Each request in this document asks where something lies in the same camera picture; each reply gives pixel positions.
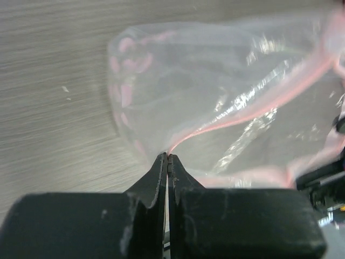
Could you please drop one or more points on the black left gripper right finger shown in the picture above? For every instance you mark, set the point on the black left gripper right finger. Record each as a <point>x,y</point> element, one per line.
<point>239,223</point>

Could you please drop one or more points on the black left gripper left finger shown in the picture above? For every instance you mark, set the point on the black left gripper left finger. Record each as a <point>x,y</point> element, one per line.
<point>90,225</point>

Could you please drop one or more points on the clear pink zip top bag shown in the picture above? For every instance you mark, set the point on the clear pink zip top bag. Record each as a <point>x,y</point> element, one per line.
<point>248,103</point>

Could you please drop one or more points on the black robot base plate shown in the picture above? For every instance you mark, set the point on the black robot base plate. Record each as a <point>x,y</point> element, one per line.
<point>324,186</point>

